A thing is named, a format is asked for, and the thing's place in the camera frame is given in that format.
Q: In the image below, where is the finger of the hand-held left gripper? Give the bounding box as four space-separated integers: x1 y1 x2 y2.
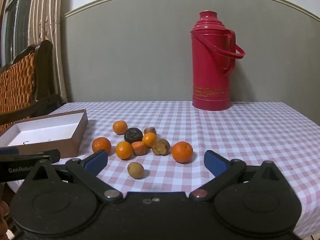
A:
0 147 61 164

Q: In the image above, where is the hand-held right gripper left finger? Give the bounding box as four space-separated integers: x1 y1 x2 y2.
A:
24 149 123 203

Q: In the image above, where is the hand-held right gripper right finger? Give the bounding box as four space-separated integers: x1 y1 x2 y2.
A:
189 150 292 202

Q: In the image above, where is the orange tangerine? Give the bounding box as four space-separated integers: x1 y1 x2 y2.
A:
92 137 112 155
142 132 157 148
112 120 128 135
115 141 133 160
171 141 194 164

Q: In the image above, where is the white cardboard box tray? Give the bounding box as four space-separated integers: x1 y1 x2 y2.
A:
0 109 89 159

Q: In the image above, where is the person's left hand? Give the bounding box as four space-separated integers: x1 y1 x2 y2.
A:
0 200 10 233

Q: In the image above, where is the pink checkered tablecloth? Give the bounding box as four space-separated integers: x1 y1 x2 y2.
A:
6 101 320 240

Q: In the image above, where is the small yellowish round fruit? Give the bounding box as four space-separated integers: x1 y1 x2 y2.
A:
127 162 145 179

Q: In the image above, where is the dark rotten tangerine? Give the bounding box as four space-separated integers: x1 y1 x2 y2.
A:
124 127 143 144

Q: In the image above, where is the shrivelled orange fruit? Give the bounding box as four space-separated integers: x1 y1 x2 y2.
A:
131 141 148 156

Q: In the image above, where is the green-brown mouldy tangerine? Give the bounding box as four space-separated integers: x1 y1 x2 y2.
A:
152 138 171 156

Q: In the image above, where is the wooden sofa with woven cushion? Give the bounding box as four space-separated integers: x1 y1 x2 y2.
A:
0 39 63 133

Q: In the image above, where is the red thermos flask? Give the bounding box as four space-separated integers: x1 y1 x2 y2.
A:
190 10 246 111

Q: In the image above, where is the beige striped curtain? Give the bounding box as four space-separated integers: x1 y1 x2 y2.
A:
27 0 73 103

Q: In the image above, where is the window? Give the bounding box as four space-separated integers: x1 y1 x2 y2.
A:
0 0 35 65

